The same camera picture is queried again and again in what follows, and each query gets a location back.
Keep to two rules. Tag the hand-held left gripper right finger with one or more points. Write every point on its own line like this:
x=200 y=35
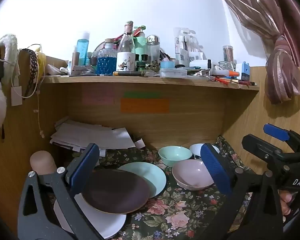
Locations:
x=215 y=170

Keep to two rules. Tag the stack of white papers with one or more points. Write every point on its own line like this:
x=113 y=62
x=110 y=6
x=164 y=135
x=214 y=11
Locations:
x=90 y=135

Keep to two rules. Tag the mint green plate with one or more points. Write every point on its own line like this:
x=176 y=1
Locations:
x=150 y=175

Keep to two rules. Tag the pale pink mug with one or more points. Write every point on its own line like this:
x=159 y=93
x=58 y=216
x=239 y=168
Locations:
x=42 y=162

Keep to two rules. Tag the textured glass blue bottle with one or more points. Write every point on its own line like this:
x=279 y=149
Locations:
x=106 y=62

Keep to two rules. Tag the dark brown plate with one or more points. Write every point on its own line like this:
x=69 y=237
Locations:
x=115 y=192

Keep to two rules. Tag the clear bottle illustrated label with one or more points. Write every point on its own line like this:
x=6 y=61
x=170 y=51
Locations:
x=125 y=55

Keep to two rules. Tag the clear bottle silver cap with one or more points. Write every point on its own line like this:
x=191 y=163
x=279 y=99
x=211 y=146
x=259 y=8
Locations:
x=153 y=52

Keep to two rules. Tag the blue pencil sharpener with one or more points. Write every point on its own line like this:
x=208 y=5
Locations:
x=245 y=72

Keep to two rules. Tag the pink bowl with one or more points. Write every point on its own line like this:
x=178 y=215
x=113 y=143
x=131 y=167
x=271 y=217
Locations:
x=190 y=175

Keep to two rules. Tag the pink striped curtain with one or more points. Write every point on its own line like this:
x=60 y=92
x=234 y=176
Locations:
x=277 y=30

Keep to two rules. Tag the white tag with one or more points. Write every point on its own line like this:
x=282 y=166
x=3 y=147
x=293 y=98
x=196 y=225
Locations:
x=16 y=96

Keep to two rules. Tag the mint green bowl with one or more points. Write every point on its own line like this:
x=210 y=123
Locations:
x=173 y=155

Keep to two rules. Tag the black gold pen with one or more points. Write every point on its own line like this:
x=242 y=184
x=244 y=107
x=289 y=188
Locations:
x=127 y=73

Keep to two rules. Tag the short glass jar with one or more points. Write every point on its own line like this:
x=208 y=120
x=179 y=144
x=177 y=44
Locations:
x=227 y=66

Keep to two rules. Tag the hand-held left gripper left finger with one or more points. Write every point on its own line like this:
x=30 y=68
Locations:
x=86 y=162

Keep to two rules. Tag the white plate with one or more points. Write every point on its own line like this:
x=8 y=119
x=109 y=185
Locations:
x=102 y=222

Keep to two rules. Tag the yellow hair accessory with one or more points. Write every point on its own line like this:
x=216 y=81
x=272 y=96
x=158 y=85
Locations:
x=41 y=60

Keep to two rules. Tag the white fluffy headband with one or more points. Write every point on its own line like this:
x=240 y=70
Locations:
x=8 y=45

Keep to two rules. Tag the mint green pump bottle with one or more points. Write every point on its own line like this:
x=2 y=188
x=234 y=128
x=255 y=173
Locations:
x=140 y=43

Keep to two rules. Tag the red pen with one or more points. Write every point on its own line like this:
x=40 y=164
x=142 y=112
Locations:
x=230 y=80

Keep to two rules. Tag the packaged brushes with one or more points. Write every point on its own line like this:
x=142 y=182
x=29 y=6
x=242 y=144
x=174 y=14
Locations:
x=185 y=45

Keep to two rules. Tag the white bowl with black spots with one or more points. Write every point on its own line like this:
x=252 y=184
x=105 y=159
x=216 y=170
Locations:
x=196 y=150

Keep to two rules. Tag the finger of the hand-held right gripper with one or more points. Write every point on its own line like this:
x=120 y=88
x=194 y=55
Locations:
x=262 y=147
x=277 y=132

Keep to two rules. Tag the clear plastic container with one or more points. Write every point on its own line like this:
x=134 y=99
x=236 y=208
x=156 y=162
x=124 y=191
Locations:
x=173 y=73

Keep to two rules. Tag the clear cylinder jar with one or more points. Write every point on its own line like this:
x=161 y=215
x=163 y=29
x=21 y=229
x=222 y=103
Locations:
x=228 y=53

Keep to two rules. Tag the light blue round jar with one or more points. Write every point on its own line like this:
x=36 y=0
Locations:
x=167 y=64

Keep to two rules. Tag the orange marker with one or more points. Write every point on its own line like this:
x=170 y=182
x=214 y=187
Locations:
x=233 y=73

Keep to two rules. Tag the small white box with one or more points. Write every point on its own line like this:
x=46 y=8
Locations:
x=198 y=59

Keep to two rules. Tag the brown cardboard tube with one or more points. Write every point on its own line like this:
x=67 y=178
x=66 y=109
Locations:
x=76 y=58

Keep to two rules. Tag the patterned headband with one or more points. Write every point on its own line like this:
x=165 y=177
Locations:
x=32 y=62

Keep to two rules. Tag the orange sticky note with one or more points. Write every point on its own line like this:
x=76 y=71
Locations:
x=145 y=105

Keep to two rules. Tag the white earphone case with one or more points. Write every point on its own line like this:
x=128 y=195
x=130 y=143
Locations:
x=55 y=70

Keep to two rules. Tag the person's right hand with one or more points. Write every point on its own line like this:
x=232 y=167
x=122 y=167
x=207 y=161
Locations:
x=286 y=201

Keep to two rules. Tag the small dark green bottle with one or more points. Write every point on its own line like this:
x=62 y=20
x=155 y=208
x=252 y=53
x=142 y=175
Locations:
x=141 y=63

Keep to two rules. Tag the pink sticky note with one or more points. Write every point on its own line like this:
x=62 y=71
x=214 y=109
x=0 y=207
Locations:
x=97 y=97

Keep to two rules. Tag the tall blue liquid bottle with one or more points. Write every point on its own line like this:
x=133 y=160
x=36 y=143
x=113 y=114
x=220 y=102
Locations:
x=83 y=50

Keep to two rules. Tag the dark floral cloth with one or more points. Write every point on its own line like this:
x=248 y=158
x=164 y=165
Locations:
x=180 y=215

